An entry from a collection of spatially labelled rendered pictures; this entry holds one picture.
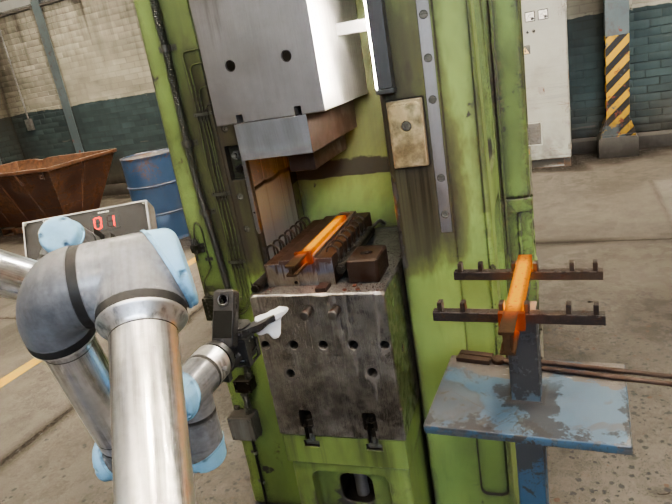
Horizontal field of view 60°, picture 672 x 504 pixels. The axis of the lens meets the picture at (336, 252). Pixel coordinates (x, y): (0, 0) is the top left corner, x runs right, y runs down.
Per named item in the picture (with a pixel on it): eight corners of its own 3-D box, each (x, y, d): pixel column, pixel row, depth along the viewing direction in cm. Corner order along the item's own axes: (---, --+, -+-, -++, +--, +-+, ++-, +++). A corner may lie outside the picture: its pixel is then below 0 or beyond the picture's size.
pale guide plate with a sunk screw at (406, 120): (428, 165, 149) (420, 97, 143) (394, 169, 152) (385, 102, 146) (429, 163, 151) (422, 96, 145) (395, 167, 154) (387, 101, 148)
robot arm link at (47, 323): (-35, 302, 69) (103, 503, 101) (59, 282, 71) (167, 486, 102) (-13, 245, 78) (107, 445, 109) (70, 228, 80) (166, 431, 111)
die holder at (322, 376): (406, 441, 159) (383, 291, 145) (279, 434, 171) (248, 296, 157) (435, 342, 209) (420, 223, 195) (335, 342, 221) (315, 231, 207)
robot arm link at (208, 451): (170, 458, 109) (155, 409, 106) (229, 443, 111) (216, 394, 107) (166, 486, 102) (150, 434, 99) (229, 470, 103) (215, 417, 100)
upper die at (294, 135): (313, 152, 144) (306, 114, 141) (241, 161, 151) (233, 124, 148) (357, 126, 181) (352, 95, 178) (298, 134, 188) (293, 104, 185)
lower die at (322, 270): (336, 284, 155) (330, 254, 152) (268, 286, 162) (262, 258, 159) (373, 234, 192) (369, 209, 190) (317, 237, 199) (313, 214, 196)
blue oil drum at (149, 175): (176, 243, 584) (153, 157, 557) (130, 245, 607) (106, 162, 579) (208, 225, 635) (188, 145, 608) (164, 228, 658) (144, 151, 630)
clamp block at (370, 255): (379, 282, 151) (376, 259, 149) (348, 283, 154) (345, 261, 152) (389, 265, 162) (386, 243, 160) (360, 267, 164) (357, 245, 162)
